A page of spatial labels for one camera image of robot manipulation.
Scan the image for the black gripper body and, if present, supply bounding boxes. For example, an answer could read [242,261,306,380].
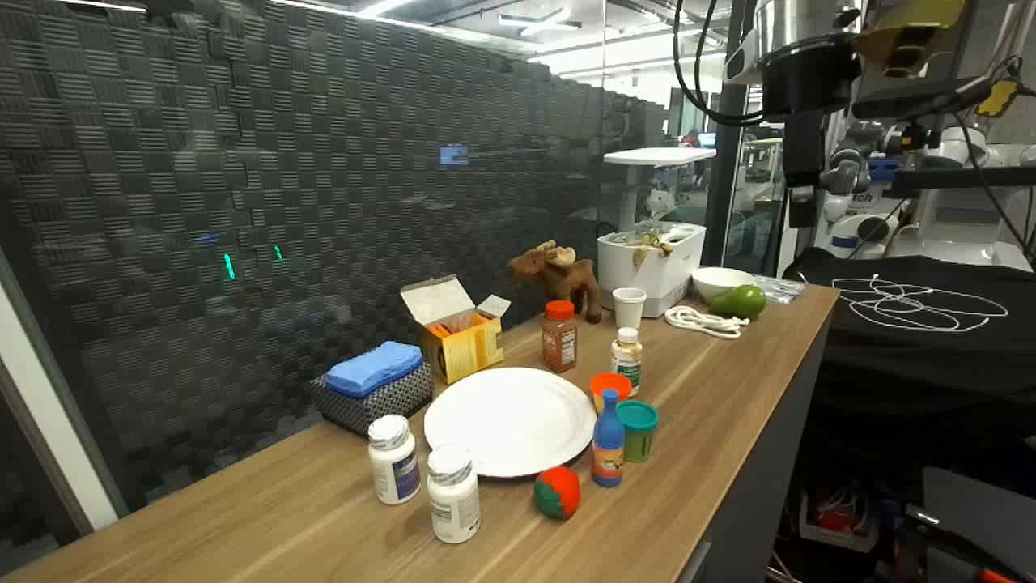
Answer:
[756,36,867,119]

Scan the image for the supplement bottle green label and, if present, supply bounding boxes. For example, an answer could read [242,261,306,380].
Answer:
[609,325,645,389]

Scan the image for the spice jar orange lid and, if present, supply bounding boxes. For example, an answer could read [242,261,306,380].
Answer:
[539,299,578,376]

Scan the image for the white pill bottle blue label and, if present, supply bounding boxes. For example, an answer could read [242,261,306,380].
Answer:
[365,411,425,509]
[425,444,483,546]

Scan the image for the white paper plate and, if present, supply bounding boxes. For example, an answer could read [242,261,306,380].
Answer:
[419,366,599,481]

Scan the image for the white lab machine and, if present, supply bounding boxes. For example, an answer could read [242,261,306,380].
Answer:
[813,118,942,261]

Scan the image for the white bowl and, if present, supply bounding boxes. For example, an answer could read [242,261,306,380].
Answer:
[689,267,759,307]

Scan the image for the dried plant leaves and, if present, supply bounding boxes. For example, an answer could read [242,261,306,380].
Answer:
[627,219,678,267]

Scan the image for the green avocado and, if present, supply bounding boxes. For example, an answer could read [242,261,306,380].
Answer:
[709,283,770,322]

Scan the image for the white hydroponic planter with lamp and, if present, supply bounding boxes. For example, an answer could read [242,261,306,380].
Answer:
[596,146,717,322]

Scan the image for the white paper cup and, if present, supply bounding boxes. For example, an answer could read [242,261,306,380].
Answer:
[609,286,651,332]

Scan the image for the black cloth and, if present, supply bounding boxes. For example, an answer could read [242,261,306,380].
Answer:
[783,247,1036,409]

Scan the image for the brown moose plush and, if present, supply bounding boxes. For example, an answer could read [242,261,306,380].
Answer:
[505,235,609,327]

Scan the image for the green tub teal lid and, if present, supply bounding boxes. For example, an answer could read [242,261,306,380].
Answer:
[614,397,664,466]

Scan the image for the yellow tea box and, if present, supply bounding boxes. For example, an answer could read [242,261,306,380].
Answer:
[399,272,513,389]

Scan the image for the black office chair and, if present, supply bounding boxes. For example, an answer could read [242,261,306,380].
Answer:
[910,463,1036,583]

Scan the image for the red green toy ball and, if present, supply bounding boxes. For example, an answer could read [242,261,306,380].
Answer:
[532,463,586,525]

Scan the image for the grey mesh basket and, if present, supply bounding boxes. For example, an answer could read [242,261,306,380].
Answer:
[309,359,438,440]

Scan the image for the amber wrist camera box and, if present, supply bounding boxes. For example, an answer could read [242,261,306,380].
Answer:
[858,0,971,73]

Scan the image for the thin white cord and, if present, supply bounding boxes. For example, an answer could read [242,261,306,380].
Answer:
[827,272,1014,338]

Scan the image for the white coiled cable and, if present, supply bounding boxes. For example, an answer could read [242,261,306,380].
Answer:
[661,304,751,342]

